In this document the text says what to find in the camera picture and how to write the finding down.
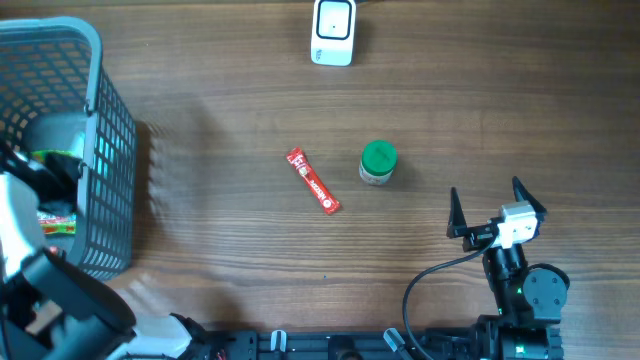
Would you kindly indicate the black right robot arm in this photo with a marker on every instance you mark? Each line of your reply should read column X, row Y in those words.
column 529, row 298

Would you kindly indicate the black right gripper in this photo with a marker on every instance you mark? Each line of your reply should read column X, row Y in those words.
column 476, row 236

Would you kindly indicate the green lid jar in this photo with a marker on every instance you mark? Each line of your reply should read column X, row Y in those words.
column 378, row 162

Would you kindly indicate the grey plastic mesh basket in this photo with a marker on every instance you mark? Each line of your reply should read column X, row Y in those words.
column 56, row 96

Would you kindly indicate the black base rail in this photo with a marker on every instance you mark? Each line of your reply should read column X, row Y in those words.
column 440, row 343

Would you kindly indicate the Haribo gummy candy bag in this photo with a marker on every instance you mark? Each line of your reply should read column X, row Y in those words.
column 57, row 223

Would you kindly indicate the red Nescafe stick sachet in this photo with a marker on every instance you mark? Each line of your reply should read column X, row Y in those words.
column 298, row 160

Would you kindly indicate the white barcode scanner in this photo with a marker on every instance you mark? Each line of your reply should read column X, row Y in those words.
column 333, row 32

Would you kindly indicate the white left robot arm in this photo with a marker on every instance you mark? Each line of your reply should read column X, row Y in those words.
column 50, row 309

